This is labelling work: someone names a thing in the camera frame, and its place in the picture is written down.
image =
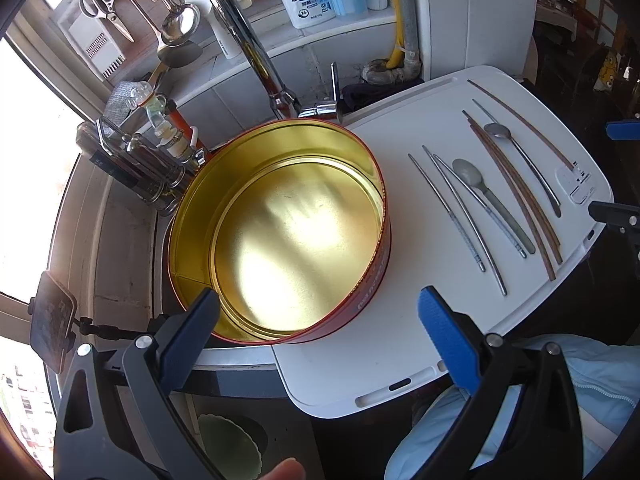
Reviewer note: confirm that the light blue clothing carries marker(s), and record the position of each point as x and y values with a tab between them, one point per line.
606	383

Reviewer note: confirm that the metal chopstick patterned handle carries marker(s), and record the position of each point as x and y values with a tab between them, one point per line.
450	213

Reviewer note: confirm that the white cutting board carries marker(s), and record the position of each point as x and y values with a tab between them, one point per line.
385	351

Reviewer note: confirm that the chrome kitchen faucet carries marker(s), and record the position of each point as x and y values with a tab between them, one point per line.
283	102

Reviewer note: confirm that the hanging steel ladle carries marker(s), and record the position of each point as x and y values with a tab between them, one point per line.
181	22

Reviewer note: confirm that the person left hand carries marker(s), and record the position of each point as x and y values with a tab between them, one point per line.
289	469

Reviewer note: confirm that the green plate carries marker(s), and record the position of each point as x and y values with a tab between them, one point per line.
232	450

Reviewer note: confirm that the kitchen scissors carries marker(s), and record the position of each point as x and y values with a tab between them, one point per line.
105	10

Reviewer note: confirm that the orange pipe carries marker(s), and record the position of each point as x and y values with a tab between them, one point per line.
190	132

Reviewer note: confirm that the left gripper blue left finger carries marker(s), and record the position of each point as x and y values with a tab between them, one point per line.
182	339

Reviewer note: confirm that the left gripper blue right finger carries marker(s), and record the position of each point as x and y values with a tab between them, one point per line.
457	339

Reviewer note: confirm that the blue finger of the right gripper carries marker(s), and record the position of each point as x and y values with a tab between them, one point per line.
625	130

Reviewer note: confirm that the grey metal pipe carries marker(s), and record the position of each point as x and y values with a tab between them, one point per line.
405	62

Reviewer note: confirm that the red gold round tin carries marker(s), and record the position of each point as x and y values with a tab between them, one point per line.
288	224

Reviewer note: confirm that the steel spoon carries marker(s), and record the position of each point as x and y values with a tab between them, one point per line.
499	131

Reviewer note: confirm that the phone on mount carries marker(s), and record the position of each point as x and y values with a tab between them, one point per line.
52	312

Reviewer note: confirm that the white refrigerator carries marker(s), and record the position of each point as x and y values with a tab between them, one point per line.
457	34

